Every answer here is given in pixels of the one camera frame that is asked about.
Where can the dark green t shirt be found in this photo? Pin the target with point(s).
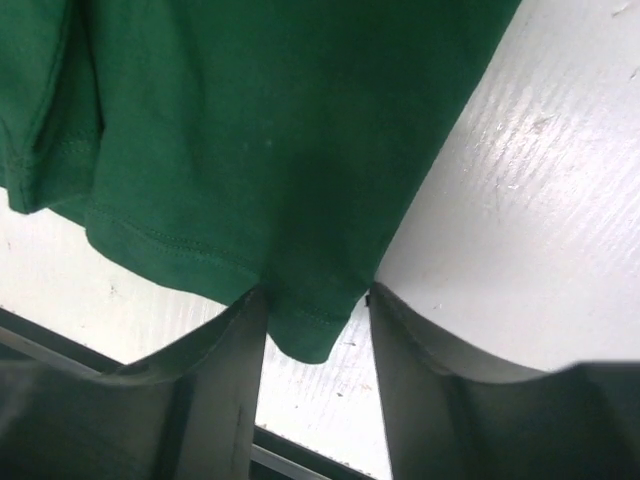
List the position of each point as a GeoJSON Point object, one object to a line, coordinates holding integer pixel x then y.
{"type": "Point", "coordinates": [214, 146]}

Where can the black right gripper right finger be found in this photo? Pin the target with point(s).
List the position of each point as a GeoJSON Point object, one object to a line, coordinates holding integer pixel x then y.
{"type": "Point", "coordinates": [454, 411]}

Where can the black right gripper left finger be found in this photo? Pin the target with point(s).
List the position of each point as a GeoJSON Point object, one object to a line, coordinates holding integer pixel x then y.
{"type": "Point", "coordinates": [150, 410]}

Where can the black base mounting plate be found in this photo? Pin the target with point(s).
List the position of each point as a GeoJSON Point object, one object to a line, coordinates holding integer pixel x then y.
{"type": "Point", "coordinates": [150, 390]}

